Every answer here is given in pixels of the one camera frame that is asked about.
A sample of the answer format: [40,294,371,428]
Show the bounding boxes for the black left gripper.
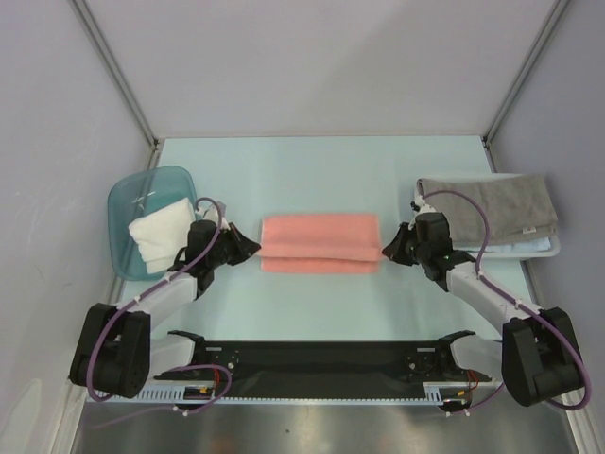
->
[207,222,259,269]

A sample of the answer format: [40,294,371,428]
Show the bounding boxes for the pink towel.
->
[259,213,382,274]

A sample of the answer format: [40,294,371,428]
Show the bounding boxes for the white towel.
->
[129,198,196,274]

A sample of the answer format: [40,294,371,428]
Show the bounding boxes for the grey towel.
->
[416,174,558,247]

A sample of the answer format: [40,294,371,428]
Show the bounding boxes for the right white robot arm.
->
[382,212,592,410]

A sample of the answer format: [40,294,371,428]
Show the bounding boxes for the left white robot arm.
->
[68,219,261,402]

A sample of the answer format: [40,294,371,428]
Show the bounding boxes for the teal plastic basin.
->
[107,166,197,281]

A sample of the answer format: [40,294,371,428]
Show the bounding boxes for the light blue towel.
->
[460,236,553,256]

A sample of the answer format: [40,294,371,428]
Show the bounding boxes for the white plastic basket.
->
[426,173,561,260]

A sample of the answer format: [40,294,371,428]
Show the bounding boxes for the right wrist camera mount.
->
[410,194,437,217]

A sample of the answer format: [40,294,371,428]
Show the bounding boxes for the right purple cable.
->
[423,190,595,415]

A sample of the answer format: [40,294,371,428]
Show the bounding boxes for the purple cable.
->
[423,190,595,415]
[87,197,233,420]

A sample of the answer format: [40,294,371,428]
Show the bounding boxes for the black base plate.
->
[153,338,493,401]

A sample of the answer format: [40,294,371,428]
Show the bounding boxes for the white slotted cable duct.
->
[136,382,474,406]

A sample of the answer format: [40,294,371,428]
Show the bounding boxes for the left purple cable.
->
[87,197,233,420]

